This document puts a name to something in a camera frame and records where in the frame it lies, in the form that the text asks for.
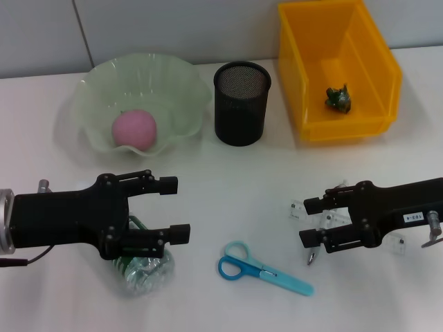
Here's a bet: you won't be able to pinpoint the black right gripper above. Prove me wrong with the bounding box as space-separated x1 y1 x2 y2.
299 177 443 255

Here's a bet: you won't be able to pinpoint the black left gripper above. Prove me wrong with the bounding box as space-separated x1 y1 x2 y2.
10 169 192 260

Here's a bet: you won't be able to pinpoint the clear water bottle green label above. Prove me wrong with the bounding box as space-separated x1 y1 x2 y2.
112 214 176 297

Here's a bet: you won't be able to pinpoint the pink peach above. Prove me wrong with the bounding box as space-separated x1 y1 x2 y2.
111 109 157 151

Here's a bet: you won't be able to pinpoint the green plastic wrapper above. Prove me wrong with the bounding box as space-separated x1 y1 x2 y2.
324 82 353 115

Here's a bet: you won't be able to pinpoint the clear plastic ruler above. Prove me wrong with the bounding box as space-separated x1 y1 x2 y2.
286 199 406 256

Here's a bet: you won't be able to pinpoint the silver grey pen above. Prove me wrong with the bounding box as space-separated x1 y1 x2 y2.
307 179 348 266

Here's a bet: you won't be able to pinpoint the blue scissors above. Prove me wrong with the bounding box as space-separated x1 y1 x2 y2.
217 241 315 297

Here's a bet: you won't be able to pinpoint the black mesh pen holder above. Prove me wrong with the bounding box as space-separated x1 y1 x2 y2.
213 61 273 147

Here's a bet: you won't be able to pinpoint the green translucent wavy fruit plate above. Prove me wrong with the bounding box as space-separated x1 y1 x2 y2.
71 52 213 158

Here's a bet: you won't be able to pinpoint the yellow plastic bin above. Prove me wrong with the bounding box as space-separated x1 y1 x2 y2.
277 0 404 142

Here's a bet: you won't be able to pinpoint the right arm cable silver connector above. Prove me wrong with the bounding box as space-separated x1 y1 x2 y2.
421 210 443 248

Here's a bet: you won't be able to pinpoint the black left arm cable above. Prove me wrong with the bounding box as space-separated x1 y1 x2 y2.
0 244 53 268

